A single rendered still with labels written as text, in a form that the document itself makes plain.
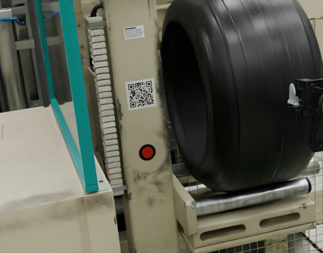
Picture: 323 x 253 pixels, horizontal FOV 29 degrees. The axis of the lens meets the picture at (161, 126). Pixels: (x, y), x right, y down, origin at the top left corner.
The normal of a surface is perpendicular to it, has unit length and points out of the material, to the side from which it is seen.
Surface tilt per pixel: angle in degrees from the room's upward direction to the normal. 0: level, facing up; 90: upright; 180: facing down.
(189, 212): 90
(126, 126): 90
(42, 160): 0
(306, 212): 90
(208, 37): 59
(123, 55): 90
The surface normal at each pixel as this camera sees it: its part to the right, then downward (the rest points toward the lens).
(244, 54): 0.18, -0.21
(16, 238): 0.25, 0.27
